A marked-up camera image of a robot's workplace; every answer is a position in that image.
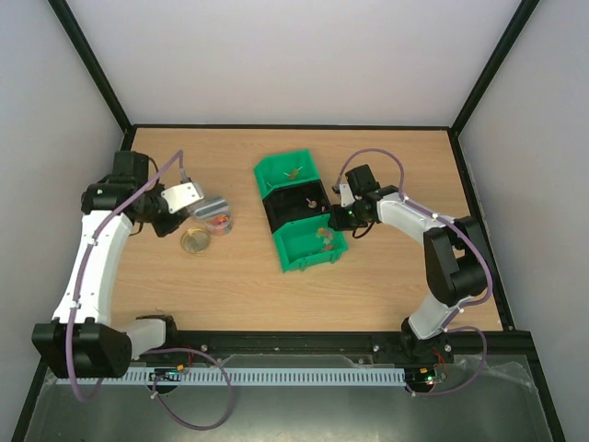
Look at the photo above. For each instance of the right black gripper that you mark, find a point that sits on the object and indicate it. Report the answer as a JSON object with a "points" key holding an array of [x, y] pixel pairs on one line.
{"points": [[337, 219]]}

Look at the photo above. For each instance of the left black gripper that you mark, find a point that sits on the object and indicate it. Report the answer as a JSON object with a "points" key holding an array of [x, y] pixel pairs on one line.
{"points": [[165, 228]]}

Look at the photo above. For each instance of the gold jar lid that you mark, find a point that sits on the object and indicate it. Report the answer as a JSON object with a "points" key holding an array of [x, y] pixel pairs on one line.
{"points": [[195, 240]]}

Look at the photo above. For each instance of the green bin with gummy candies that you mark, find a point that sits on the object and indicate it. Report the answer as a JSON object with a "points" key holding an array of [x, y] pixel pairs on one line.
{"points": [[308, 242]]}

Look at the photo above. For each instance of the silver metal scoop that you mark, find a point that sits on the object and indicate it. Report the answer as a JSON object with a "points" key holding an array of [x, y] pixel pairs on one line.
{"points": [[209, 207]]}

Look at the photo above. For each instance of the black bin with swirl lollipops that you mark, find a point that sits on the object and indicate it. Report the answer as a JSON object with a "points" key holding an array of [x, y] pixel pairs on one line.
{"points": [[295, 202]]}

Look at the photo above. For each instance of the green bin with square lollipops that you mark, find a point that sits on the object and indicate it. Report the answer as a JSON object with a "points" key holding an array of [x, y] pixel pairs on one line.
{"points": [[281, 170]]}

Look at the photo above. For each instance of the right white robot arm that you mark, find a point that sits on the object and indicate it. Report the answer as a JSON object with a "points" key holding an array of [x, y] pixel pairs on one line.
{"points": [[455, 255]]}

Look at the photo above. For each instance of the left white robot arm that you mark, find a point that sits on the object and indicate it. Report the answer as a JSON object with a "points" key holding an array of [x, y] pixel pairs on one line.
{"points": [[79, 341]]}

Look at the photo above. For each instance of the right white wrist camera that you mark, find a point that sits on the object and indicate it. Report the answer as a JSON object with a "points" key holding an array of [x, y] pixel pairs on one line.
{"points": [[345, 193]]}

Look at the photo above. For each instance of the white slotted cable duct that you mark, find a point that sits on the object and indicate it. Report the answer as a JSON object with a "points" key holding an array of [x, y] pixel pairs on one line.
{"points": [[262, 377]]}

